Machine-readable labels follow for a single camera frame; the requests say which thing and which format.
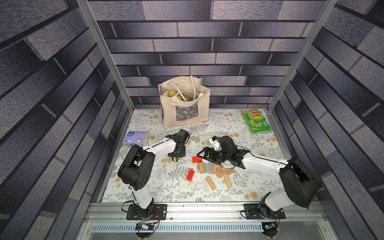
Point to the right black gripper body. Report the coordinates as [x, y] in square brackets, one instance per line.
[212, 153]

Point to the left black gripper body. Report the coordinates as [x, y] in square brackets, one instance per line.
[181, 153]

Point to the red block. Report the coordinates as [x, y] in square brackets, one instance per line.
[197, 160]
[190, 175]

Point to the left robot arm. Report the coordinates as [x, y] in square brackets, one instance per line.
[137, 166]

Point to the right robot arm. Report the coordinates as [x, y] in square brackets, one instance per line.
[299, 184]

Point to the wooden block middle left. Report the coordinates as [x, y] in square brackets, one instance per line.
[215, 168]

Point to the wooden block top horizontal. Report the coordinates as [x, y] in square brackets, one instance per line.
[227, 172]

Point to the wooden block middle right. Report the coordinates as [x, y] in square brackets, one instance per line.
[219, 173]

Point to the wooden block bottom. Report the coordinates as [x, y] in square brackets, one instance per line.
[211, 183]

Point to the wooden block right lower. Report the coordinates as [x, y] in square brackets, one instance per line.
[228, 181]

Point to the beige canvas tote bag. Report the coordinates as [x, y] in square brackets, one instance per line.
[184, 101]

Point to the green chips bag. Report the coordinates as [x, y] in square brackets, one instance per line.
[256, 121]

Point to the purple tissue pack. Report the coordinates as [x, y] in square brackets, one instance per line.
[136, 138]

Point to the right circuit board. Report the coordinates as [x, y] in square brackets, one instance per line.
[269, 226]

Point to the circuit board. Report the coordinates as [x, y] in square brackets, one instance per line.
[269, 226]
[145, 226]

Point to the left circuit board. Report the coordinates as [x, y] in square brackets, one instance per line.
[145, 226]

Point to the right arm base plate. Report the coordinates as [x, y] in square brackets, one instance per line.
[255, 212]

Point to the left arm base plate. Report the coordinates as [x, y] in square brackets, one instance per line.
[154, 212]

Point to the aluminium front rail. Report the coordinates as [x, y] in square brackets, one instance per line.
[203, 212]

